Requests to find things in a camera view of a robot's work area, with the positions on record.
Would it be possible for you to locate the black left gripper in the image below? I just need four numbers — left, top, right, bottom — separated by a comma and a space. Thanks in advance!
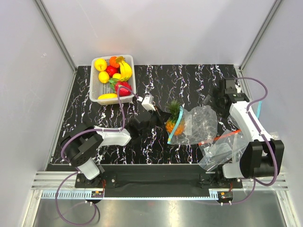
140, 105, 171, 137

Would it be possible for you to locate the teal zipper clear bag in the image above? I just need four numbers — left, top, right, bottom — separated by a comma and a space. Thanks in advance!
167, 105, 218, 145

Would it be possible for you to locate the yellow toy mango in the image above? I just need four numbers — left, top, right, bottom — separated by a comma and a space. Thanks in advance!
98, 93, 117, 100

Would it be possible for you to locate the white plastic fruit basket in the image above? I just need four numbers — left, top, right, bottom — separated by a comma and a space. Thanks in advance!
89, 54, 137, 105

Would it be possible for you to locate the red toy apple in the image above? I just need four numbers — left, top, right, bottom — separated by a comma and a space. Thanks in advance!
106, 65, 118, 77

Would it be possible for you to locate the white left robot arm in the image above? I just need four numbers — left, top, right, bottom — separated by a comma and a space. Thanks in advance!
60, 106, 171, 187

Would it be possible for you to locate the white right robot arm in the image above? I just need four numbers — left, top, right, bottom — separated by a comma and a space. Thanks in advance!
209, 79, 285, 188

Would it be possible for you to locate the red zipper clear bag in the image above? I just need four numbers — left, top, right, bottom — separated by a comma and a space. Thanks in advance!
198, 130, 247, 172

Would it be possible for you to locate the bag of round silver items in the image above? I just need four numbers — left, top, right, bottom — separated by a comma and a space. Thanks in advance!
270, 132, 282, 141

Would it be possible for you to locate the black marble pattern mat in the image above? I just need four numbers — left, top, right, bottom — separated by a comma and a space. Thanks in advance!
57, 64, 240, 165

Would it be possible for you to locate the toy dragon fruit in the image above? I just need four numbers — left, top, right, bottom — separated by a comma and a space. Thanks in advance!
109, 78, 132, 96

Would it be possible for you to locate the yellow toy banana bunch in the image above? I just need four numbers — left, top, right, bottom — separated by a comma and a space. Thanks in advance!
118, 60, 133, 81

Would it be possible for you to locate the yellow toy lemon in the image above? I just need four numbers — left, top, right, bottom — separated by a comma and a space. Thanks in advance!
112, 73, 121, 80
98, 71, 110, 84

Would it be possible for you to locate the orange toy tangerine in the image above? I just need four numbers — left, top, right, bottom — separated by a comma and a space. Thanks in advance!
109, 56, 124, 69

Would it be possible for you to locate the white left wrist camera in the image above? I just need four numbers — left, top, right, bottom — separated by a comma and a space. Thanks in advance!
142, 95, 156, 111

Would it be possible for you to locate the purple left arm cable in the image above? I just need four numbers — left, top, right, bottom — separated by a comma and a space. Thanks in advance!
61, 85, 144, 166

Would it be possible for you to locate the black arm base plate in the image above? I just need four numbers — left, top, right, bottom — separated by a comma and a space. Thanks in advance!
75, 164, 243, 198

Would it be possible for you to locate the right aluminium frame post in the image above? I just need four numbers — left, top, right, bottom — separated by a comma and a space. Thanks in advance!
239, 0, 284, 71

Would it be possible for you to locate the aluminium frame post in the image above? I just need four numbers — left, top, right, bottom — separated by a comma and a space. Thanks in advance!
33, 0, 78, 71
239, 0, 284, 71

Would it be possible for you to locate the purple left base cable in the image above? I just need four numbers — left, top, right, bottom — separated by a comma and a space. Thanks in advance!
54, 172, 101, 225

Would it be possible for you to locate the left aluminium frame post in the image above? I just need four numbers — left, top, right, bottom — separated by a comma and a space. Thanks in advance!
33, 0, 78, 71

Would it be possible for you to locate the aluminium front rail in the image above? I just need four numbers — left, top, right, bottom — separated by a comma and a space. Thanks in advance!
32, 171, 288, 192

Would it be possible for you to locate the white slotted cable duct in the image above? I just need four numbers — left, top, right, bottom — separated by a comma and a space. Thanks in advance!
41, 191, 221, 201

